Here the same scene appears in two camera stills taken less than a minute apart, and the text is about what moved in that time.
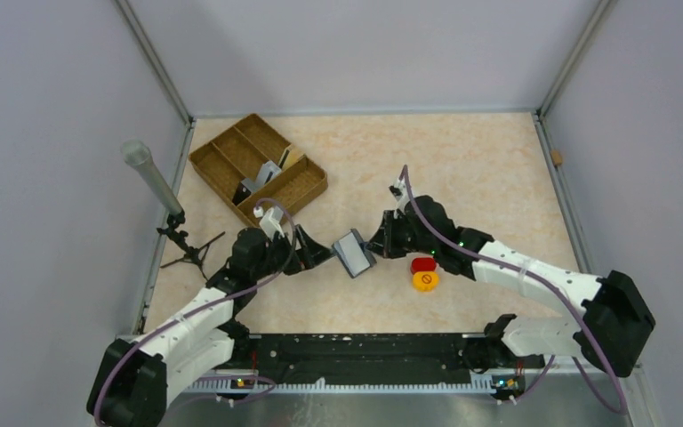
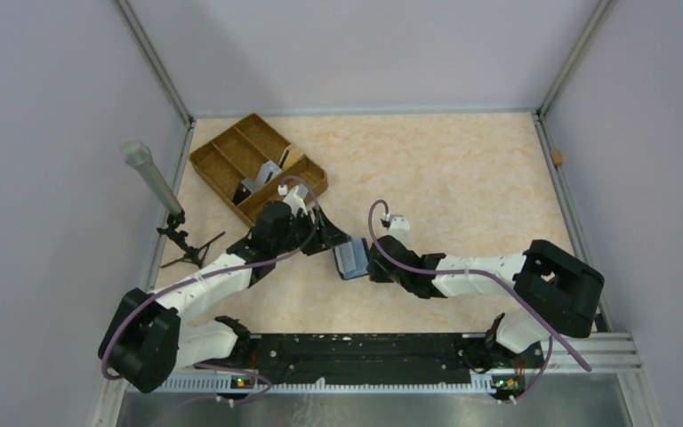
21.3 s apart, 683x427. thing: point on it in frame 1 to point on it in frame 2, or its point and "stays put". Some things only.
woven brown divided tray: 253,163 stays put
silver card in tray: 252,184 stays put
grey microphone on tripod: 138,153 stays put
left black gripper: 310,253 to 326,236
